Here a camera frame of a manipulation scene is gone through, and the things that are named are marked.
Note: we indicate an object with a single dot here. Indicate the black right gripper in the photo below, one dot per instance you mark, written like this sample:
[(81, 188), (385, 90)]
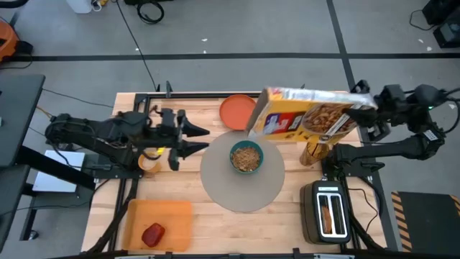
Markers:
[(390, 108)]

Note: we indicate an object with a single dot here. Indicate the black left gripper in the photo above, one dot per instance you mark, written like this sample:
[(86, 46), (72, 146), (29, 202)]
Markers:
[(178, 144)]

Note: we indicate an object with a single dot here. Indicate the teal bowl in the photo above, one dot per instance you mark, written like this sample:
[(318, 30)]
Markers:
[(231, 157)]

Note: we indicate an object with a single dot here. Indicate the amber brown container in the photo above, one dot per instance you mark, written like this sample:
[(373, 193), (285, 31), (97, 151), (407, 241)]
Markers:
[(142, 166)]

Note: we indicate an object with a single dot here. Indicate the amber glass tumbler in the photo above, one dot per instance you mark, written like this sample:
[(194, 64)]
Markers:
[(312, 154)]

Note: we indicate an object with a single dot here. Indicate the yellow cereal box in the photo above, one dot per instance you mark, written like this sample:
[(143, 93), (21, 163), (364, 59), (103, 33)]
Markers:
[(280, 122)]

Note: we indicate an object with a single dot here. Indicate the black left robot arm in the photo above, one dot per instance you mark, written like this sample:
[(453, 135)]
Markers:
[(90, 133)]

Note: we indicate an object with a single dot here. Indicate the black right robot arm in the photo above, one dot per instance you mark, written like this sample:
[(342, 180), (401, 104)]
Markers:
[(377, 149)]

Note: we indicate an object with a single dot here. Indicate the orange plate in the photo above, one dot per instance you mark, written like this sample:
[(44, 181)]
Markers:
[(235, 111)]

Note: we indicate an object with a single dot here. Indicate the brown cereal heap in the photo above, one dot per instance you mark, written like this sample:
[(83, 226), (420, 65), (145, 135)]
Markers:
[(246, 159)]

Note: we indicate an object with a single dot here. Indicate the round grey placemat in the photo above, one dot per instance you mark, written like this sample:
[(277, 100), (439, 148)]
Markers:
[(237, 194)]

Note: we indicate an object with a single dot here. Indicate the orange tray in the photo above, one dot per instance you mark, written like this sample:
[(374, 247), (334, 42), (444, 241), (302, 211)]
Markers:
[(161, 219)]

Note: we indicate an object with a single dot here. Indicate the red glossy food block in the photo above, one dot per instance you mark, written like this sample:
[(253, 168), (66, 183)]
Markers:
[(153, 235)]

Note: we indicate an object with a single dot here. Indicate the black equipment case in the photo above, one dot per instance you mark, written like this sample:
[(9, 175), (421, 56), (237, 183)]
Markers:
[(442, 11), (449, 34)]

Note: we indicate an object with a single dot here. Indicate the toast slice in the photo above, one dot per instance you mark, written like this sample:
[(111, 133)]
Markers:
[(326, 219)]

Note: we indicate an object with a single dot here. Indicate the black toaster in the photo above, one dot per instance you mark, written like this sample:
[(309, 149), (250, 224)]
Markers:
[(307, 212)]

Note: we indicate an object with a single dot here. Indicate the black yellow striped mat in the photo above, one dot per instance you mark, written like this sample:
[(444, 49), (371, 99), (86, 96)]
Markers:
[(427, 223)]

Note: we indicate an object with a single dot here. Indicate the white flat board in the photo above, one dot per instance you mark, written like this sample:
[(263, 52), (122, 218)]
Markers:
[(57, 172)]

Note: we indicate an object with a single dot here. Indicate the white container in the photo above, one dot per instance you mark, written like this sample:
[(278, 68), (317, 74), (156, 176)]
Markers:
[(79, 5)]

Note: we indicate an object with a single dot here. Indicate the black desk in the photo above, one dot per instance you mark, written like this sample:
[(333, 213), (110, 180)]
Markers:
[(18, 118)]

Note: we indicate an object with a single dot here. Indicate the orange black machine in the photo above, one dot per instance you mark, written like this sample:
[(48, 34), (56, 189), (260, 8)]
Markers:
[(7, 39)]

